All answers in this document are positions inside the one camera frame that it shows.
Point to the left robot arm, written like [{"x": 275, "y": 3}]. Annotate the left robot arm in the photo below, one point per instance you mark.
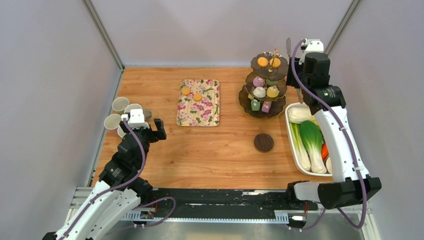
[{"x": 119, "y": 188}]

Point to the cream mug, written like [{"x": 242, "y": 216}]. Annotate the cream mug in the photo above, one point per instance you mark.
[
  {"x": 112, "y": 123},
  {"x": 119, "y": 105}
]

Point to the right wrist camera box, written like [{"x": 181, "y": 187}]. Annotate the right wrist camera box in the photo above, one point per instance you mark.
[{"x": 312, "y": 45}]

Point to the white oval vegetable basin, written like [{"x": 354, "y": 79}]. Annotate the white oval vegetable basin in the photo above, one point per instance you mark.
[{"x": 327, "y": 174}]

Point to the green cake with panda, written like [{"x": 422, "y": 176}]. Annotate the green cake with panda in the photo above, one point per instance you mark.
[{"x": 255, "y": 105}]

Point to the dark round wooden coaster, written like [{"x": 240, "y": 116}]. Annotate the dark round wooden coaster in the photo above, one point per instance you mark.
[{"x": 263, "y": 142}]

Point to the green round cake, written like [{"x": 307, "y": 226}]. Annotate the green round cake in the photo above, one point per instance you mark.
[{"x": 270, "y": 83}]

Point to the round biscuit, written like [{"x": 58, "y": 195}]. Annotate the round biscuit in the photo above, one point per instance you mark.
[
  {"x": 274, "y": 62},
  {"x": 197, "y": 97},
  {"x": 185, "y": 91},
  {"x": 262, "y": 62}
]

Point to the napa cabbage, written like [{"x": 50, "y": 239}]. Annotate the napa cabbage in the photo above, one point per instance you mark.
[{"x": 298, "y": 115}]

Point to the green bok choy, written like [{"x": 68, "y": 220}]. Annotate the green bok choy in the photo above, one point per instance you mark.
[{"x": 312, "y": 140}]

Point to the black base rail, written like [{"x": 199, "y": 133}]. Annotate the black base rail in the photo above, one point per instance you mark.
[{"x": 201, "y": 203}]

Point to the grey handled mug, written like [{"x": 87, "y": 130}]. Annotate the grey handled mug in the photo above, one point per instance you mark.
[{"x": 147, "y": 113}]

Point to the light blue handled mug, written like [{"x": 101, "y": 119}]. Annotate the light blue handled mug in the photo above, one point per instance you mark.
[{"x": 121, "y": 132}]

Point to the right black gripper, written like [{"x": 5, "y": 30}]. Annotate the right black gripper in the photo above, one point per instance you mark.
[{"x": 290, "y": 79}]

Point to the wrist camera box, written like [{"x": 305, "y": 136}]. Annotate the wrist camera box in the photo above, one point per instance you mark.
[
  {"x": 137, "y": 119},
  {"x": 312, "y": 45}
]

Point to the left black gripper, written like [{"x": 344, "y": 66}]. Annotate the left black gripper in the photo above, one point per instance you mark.
[{"x": 161, "y": 131}]

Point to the yellow cupcake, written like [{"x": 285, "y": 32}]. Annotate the yellow cupcake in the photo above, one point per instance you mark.
[{"x": 272, "y": 91}]

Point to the white mushroom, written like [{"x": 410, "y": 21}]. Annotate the white mushroom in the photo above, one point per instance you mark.
[{"x": 328, "y": 165}]

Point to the white round cake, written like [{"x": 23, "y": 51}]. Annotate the white round cake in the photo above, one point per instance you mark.
[{"x": 259, "y": 92}]

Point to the orange carrot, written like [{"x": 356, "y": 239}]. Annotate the orange carrot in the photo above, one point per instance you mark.
[{"x": 324, "y": 152}]

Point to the floral rectangular tray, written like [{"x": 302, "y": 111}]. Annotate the floral rectangular tray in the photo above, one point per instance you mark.
[{"x": 204, "y": 113}]

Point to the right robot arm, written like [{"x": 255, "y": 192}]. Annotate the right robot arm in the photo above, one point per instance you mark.
[{"x": 351, "y": 183}]

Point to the three-tier dark cake stand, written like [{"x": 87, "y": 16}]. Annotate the three-tier dark cake stand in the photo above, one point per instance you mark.
[{"x": 245, "y": 94}]

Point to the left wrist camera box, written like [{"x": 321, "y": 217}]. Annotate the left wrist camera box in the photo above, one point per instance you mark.
[{"x": 137, "y": 119}]

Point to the cream mug left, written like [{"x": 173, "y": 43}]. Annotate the cream mug left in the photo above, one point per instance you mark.
[{"x": 112, "y": 123}]

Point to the purple cake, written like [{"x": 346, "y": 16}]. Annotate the purple cake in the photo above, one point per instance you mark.
[{"x": 259, "y": 82}]

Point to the cream mug far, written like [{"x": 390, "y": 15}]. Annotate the cream mug far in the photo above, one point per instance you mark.
[{"x": 119, "y": 105}]

